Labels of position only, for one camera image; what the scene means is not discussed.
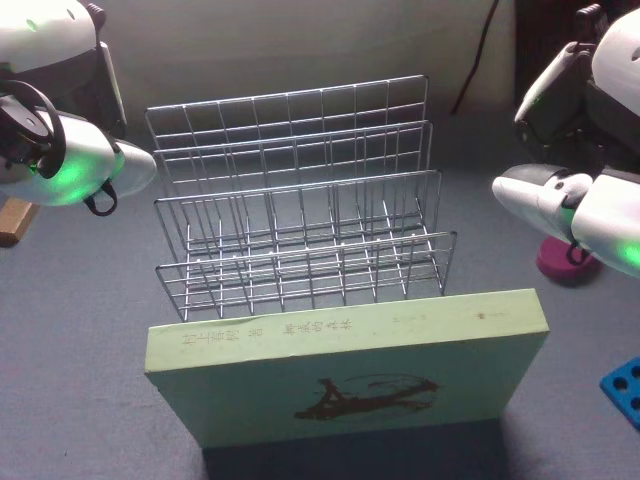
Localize wooden block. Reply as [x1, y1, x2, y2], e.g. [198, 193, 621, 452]
[0, 197, 40, 248]

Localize black hanging cable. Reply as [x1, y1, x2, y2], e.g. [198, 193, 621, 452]
[452, 0, 501, 115]

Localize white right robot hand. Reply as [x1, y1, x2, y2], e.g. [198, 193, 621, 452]
[492, 4, 640, 281]

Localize pale green book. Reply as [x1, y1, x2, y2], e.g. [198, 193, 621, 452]
[144, 288, 551, 450]

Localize grey table cloth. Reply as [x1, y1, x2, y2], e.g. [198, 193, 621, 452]
[0, 107, 640, 480]

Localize blue block with round holes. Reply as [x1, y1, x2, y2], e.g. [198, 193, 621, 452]
[598, 355, 640, 432]

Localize magenta round disc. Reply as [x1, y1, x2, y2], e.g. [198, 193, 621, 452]
[535, 234, 601, 286]

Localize silver wire file rack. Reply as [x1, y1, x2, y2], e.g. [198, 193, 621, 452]
[144, 74, 459, 322]

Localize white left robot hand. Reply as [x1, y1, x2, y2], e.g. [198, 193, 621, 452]
[0, 0, 159, 217]

